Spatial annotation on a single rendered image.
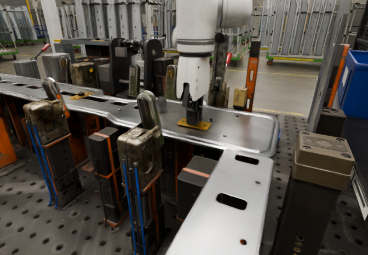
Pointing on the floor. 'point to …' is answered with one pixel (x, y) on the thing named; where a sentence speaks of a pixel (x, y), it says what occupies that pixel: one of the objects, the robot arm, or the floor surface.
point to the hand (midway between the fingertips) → (194, 115)
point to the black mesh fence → (362, 32)
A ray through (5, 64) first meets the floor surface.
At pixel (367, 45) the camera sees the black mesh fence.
